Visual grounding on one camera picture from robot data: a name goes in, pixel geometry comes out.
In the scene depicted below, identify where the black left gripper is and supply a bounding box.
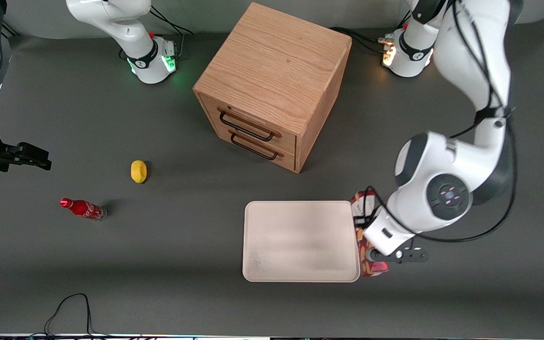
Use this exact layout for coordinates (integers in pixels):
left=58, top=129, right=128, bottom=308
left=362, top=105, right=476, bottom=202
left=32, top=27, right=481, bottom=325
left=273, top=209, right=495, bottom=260
left=353, top=215, right=429, bottom=264

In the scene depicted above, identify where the red cookie box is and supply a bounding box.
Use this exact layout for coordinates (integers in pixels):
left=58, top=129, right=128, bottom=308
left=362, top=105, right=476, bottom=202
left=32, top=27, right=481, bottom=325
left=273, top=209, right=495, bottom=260
left=351, top=190, right=390, bottom=278

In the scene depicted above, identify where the white rectangular tray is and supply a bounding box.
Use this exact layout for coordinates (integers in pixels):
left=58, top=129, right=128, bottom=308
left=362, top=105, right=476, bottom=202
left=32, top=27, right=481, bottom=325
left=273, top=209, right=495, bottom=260
left=242, top=201, right=361, bottom=283

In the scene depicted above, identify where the red cola bottle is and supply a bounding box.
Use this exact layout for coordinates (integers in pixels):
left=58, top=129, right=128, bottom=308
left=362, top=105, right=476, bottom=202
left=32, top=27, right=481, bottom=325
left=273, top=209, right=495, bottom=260
left=59, top=197, right=108, bottom=221

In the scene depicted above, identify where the wooden drawer front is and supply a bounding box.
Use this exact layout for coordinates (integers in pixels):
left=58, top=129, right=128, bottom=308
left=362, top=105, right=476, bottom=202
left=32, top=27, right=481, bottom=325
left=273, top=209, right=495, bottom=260
left=210, top=124, right=297, bottom=172
left=198, top=93, right=298, bottom=153

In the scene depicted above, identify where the yellow lemon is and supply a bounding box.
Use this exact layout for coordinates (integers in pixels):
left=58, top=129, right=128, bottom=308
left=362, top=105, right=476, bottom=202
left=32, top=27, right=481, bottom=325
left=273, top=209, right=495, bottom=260
left=131, top=160, right=148, bottom=184

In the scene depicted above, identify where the wooden drawer cabinet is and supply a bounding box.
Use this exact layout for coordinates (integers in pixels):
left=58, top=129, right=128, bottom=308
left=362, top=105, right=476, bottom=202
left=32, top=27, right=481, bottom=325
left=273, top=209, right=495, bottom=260
left=193, top=2, right=353, bottom=174

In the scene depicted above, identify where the dark metal drawer handle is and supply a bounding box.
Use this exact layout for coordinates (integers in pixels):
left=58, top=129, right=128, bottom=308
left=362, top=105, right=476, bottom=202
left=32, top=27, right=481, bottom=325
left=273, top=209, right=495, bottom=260
left=228, top=129, right=285, bottom=161
left=217, top=108, right=282, bottom=142

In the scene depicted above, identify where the black looped table cable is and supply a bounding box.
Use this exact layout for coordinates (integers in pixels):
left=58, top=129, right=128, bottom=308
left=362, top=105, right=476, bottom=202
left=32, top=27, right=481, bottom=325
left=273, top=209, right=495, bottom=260
left=44, top=293, right=112, bottom=339

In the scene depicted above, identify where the black left base cable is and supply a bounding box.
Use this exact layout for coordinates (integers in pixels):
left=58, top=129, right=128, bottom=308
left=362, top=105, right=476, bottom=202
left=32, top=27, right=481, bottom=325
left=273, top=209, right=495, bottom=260
left=348, top=34, right=388, bottom=54
left=330, top=26, right=388, bottom=44

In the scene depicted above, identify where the black base cable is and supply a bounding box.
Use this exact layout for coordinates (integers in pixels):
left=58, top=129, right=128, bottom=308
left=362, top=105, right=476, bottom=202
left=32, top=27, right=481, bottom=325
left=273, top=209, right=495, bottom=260
left=348, top=34, right=388, bottom=54
left=149, top=5, right=194, bottom=60
left=330, top=26, right=388, bottom=44

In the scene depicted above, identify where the black right base cable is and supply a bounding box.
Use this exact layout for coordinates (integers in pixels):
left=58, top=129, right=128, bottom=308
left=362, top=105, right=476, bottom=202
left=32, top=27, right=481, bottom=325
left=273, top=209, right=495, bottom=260
left=149, top=5, right=194, bottom=60

